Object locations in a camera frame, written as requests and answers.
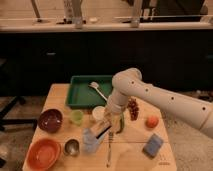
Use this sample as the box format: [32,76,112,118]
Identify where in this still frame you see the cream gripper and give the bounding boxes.
[90,113,120,136]

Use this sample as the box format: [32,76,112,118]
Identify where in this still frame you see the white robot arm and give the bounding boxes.
[104,68,213,139]

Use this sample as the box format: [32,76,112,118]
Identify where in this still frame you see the orange bowl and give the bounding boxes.
[27,138,61,171]

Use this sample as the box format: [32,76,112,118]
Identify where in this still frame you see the white cup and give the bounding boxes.
[92,106,105,122]

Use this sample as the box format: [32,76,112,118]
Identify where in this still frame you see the dark red grapes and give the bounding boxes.
[127,98,139,121]

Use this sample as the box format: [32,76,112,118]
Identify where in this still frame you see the light blue cloth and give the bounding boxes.
[82,128,106,153]

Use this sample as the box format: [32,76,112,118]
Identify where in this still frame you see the light green cup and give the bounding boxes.
[70,110,84,125]

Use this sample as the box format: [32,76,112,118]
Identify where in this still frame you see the green plastic tray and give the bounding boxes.
[66,75,112,109]

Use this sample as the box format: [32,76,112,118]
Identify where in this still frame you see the orange fruit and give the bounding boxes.
[145,116,159,128]

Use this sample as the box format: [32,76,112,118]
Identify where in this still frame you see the silver fork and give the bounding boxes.
[106,131,114,168]

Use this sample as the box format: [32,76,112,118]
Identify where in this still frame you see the blue sponge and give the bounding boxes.
[143,134,164,158]

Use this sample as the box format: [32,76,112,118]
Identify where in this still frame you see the small metal cup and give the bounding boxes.
[64,139,79,157]

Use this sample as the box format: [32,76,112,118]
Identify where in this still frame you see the black office chair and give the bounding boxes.
[0,58,37,132]

